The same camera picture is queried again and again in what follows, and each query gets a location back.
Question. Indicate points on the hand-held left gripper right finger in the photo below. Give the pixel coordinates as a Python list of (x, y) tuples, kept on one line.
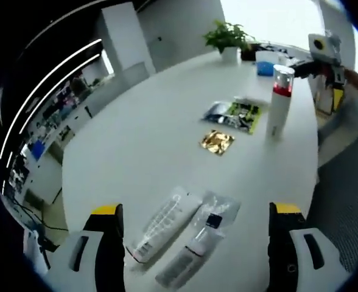
[(288, 252)]

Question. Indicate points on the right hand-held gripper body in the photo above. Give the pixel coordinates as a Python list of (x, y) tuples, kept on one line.
[(325, 45)]

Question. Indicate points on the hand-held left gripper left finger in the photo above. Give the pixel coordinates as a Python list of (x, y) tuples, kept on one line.
[(106, 243)]

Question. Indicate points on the white bottle with red collar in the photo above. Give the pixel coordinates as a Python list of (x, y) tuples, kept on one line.
[(278, 109)]

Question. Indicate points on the white skincare tube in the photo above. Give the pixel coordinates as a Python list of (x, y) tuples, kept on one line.
[(167, 225)]

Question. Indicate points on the green black skincare sachet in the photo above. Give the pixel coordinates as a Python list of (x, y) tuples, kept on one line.
[(243, 117)]

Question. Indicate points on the gold skincare sachet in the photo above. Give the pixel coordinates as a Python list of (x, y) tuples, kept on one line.
[(218, 142)]

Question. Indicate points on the blue storage bin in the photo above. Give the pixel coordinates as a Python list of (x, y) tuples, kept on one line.
[(37, 149)]

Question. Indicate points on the white container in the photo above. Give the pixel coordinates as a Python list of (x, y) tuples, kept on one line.
[(267, 56)]

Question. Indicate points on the blue tissue pack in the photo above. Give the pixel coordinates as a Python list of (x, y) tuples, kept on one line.
[(264, 69)]

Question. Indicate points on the dark plant pot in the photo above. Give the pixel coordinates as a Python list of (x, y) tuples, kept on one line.
[(248, 54)]

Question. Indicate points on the white mesh office chair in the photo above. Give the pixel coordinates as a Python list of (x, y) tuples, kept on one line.
[(343, 197)]

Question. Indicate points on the white background counter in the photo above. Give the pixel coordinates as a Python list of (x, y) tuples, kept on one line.
[(45, 185)]

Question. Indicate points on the potted green plant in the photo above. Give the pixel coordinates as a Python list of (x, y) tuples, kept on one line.
[(227, 36)]

